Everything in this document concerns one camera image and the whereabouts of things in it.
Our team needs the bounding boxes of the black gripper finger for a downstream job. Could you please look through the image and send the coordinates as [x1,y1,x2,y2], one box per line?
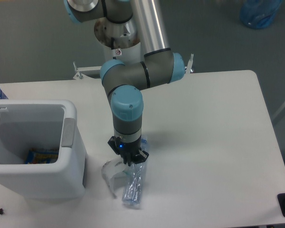
[131,149,149,164]
[108,136,129,165]

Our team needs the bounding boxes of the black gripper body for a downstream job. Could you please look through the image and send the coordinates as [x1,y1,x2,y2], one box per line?
[116,137,141,160]

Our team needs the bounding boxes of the crushed clear plastic bottle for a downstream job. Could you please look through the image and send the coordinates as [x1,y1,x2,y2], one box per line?
[121,134,150,210]

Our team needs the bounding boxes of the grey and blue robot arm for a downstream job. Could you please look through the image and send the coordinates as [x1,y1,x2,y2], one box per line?
[64,0,185,165]

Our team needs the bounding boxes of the white plastic trash can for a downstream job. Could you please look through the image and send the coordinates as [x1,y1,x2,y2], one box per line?
[0,99,87,199]

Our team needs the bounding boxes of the colourful snack wrapper in bin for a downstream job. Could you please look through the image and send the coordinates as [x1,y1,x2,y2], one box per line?
[24,148,59,164]

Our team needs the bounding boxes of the blue plastic bag on floor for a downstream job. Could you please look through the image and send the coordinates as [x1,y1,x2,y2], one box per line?
[239,0,283,29]

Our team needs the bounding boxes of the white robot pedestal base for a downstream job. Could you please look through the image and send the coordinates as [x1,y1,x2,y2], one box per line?
[72,16,195,80]

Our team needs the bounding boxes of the black cable on pedestal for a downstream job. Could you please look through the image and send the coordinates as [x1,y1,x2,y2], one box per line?
[110,37,118,60]

